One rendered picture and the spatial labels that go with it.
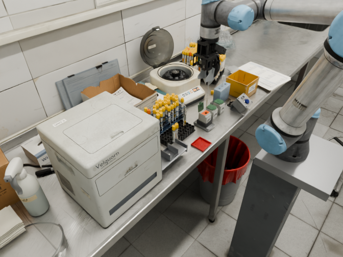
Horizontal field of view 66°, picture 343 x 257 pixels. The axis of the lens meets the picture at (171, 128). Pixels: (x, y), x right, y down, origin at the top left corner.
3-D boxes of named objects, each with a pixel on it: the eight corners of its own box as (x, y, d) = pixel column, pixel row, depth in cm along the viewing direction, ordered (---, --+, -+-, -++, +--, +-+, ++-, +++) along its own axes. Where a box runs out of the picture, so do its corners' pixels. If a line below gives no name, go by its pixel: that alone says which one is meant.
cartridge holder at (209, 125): (208, 132, 126) (209, 126, 124) (193, 124, 131) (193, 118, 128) (215, 126, 129) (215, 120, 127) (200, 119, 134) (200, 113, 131)
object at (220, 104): (219, 115, 136) (221, 104, 131) (212, 112, 138) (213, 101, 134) (223, 112, 138) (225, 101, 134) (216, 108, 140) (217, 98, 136)
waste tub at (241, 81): (243, 101, 145) (247, 85, 139) (223, 93, 152) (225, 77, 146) (256, 92, 153) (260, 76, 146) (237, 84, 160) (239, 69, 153)
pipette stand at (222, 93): (221, 108, 140) (223, 92, 134) (210, 104, 144) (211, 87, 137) (230, 100, 146) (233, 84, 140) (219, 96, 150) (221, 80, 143)
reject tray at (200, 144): (202, 152, 115) (202, 150, 115) (190, 145, 119) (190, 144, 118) (212, 144, 119) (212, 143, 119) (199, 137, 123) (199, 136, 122)
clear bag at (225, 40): (215, 54, 192) (217, 35, 184) (205, 46, 205) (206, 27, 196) (240, 50, 198) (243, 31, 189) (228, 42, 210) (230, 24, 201)
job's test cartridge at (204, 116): (205, 127, 126) (206, 116, 122) (197, 123, 129) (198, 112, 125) (210, 123, 129) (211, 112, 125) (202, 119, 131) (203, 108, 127)
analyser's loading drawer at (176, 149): (153, 180, 101) (153, 171, 98) (142, 171, 105) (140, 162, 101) (187, 151, 113) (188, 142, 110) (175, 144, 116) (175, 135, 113)
